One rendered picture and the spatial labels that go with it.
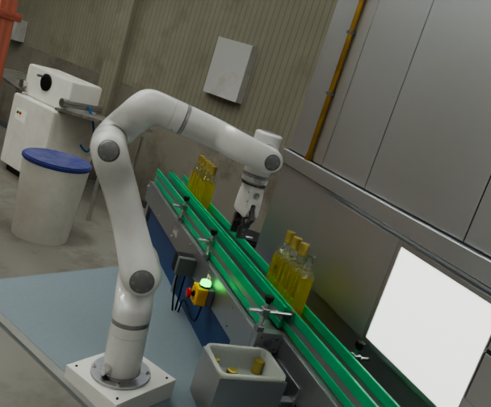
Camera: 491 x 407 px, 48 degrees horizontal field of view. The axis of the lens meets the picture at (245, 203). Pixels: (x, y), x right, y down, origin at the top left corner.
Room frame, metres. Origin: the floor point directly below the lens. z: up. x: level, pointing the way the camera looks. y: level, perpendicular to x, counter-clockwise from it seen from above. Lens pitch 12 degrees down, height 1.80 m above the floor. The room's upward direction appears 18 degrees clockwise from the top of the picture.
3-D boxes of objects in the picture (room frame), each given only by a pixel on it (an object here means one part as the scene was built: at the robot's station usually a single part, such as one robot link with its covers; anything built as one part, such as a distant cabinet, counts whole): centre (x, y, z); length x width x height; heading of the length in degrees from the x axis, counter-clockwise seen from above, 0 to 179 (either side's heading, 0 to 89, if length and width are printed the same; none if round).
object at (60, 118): (6.15, 2.35, 0.62); 2.57 x 0.64 x 1.24; 55
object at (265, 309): (1.68, -0.19, 1.12); 0.17 x 0.03 x 0.12; 115
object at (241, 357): (1.53, -0.15, 0.97); 0.22 x 0.17 x 0.09; 115
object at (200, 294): (2.04, 0.05, 0.96); 0.07 x 0.07 x 0.07; 25
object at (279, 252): (1.97, -0.19, 1.16); 0.06 x 0.06 x 0.21; 24
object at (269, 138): (1.66, -0.01, 1.61); 0.09 x 0.08 x 0.13; 17
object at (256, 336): (1.69, -0.20, 1.02); 0.09 x 0.04 x 0.07; 115
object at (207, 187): (2.84, 0.21, 1.19); 0.06 x 0.06 x 0.28; 25
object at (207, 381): (1.55, -0.17, 0.92); 0.27 x 0.17 x 0.15; 115
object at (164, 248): (2.51, 0.11, 0.84); 1.59 x 0.18 x 0.18; 25
